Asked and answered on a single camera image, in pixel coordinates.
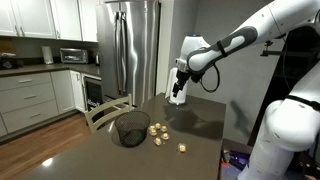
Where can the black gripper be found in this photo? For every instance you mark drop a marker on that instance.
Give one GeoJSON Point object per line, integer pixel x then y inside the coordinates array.
{"type": "Point", "coordinates": [183, 77]}

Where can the black mesh basket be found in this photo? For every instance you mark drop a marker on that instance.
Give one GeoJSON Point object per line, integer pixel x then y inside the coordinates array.
{"type": "Point", "coordinates": [133, 133]}

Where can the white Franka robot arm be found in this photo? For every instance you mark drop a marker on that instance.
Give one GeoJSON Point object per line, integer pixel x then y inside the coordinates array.
{"type": "Point", "coordinates": [293, 126]}

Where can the white paper towel roll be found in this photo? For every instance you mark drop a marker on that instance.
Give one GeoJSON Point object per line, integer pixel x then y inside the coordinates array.
{"type": "Point", "coordinates": [168, 83]}

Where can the gold wrapped candy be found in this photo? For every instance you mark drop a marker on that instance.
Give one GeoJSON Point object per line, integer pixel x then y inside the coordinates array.
{"type": "Point", "coordinates": [152, 127]}
{"type": "Point", "coordinates": [165, 136]}
{"type": "Point", "coordinates": [157, 141]}
{"type": "Point", "coordinates": [153, 132]}
{"type": "Point", "coordinates": [158, 125]}
{"type": "Point", "coordinates": [182, 147]}
{"type": "Point", "coordinates": [164, 128]}

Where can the stainless steel refrigerator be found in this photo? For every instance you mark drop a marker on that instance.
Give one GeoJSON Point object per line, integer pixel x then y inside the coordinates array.
{"type": "Point", "coordinates": [133, 50]}

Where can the black undercounter beverage cooler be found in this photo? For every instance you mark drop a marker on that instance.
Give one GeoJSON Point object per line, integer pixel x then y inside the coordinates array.
{"type": "Point", "coordinates": [93, 93]}

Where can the small dark bottle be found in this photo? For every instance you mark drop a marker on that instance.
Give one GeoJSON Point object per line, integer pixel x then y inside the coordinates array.
{"type": "Point", "coordinates": [97, 59]}

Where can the silver toaster oven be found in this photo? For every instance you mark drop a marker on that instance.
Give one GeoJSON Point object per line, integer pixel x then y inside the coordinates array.
{"type": "Point", "coordinates": [74, 56]}

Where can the white upright container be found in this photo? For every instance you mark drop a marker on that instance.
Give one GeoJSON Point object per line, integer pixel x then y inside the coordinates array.
{"type": "Point", "coordinates": [47, 55]}

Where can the white lower drawer cabinets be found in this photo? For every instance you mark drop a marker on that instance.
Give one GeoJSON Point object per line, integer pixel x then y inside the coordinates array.
{"type": "Point", "coordinates": [30, 100]}

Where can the dark dish clutter pile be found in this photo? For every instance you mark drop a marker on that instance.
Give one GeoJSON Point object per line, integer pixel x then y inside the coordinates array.
{"type": "Point", "coordinates": [8, 61]}

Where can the wooden cutting board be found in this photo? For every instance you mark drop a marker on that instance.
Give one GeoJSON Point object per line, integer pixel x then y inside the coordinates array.
{"type": "Point", "coordinates": [5, 46]}

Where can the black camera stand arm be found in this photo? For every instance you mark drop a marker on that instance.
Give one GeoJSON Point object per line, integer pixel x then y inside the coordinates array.
{"type": "Point", "coordinates": [276, 52]}

